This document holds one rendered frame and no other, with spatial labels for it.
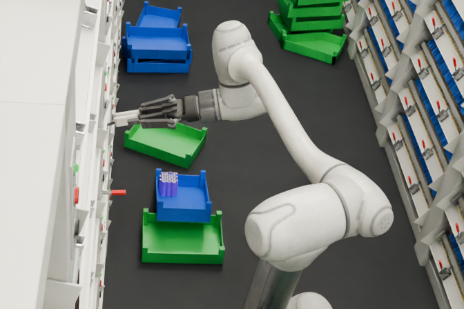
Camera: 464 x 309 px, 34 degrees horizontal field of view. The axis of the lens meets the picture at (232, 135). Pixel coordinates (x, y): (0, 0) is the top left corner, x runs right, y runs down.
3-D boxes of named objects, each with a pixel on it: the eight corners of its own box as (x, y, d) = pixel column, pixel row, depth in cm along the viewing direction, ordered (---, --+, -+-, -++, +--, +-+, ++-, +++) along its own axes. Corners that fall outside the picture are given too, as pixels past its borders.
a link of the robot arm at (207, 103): (219, 107, 220) (199, 110, 220) (215, 81, 214) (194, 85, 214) (221, 127, 213) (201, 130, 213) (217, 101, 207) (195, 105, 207)
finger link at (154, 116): (179, 116, 215) (179, 120, 214) (140, 124, 215) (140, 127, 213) (177, 106, 212) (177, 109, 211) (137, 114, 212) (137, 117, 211)
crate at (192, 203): (155, 185, 311) (155, 167, 308) (204, 187, 314) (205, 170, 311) (156, 221, 283) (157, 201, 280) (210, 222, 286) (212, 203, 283)
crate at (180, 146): (206, 141, 336) (207, 127, 331) (188, 169, 321) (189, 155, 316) (143, 121, 342) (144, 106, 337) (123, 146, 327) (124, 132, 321)
